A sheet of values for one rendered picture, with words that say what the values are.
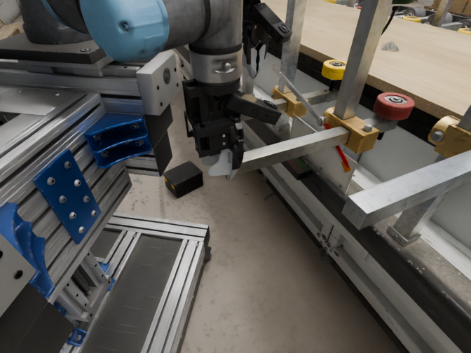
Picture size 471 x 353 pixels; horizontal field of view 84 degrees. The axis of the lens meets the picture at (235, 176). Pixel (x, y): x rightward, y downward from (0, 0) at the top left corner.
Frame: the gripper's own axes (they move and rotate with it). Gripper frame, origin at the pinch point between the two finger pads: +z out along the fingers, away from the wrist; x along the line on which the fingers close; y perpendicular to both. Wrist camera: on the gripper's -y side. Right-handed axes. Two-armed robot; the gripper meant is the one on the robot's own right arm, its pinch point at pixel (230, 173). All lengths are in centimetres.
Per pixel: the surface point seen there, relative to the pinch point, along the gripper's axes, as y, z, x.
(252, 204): -38, 83, -56
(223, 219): -17, 83, -53
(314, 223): -52, 66, -20
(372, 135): -31.8, -3.7, 5.0
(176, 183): 1, 71, -80
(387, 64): -61, -7, -19
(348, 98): -29.6, -9.6, -2.4
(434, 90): -56, -7, 0
